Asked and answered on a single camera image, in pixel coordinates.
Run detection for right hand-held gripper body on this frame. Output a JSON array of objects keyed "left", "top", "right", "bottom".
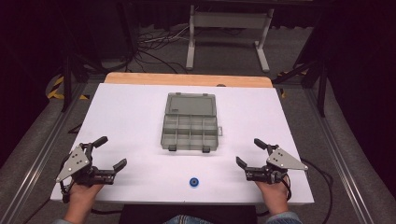
[{"left": 244, "top": 143, "right": 309, "bottom": 185}]

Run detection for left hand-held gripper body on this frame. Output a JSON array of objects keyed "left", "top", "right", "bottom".
[{"left": 55, "top": 142, "right": 116, "bottom": 188}]

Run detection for grey plastic compartment box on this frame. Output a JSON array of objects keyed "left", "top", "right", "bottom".
[{"left": 160, "top": 91, "right": 224, "bottom": 154}]

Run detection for person's right hand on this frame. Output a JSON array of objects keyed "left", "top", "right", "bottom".
[{"left": 255, "top": 178, "right": 290, "bottom": 217}]

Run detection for person's left hand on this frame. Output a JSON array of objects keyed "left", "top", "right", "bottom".
[{"left": 65, "top": 183, "right": 106, "bottom": 220}]

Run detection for black metal stand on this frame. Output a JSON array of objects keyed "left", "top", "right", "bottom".
[
  {"left": 273, "top": 57, "right": 330, "bottom": 119},
  {"left": 60, "top": 54, "right": 104, "bottom": 113}
]

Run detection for yellow black hazard tape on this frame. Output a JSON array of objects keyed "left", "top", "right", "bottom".
[{"left": 46, "top": 75, "right": 91, "bottom": 101}]

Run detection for person's blue jeans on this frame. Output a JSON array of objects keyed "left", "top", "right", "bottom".
[{"left": 162, "top": 214, "right": 217, "bottom": 224}]

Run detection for grey metal stand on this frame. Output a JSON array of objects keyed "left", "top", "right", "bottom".
[{"left": 185, "top": 5, "right": 276, "bottom": 74}]

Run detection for aluminium rail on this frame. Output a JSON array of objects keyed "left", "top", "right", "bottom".
[
  {"left": 0, "top": 83, "right": 90, "bottom": 224},
  {"left": 304, "top": 88, "right": 376, "bottom": 224}
]

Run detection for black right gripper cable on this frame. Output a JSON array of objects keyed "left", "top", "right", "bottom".
[{"left": 256, "top": 158, "right": 334, "bottom": 224}]

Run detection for bundle of floor cables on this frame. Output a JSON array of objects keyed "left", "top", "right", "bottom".
[{"left": 124, "top": 24, "right": 191, "bottom": 75}]

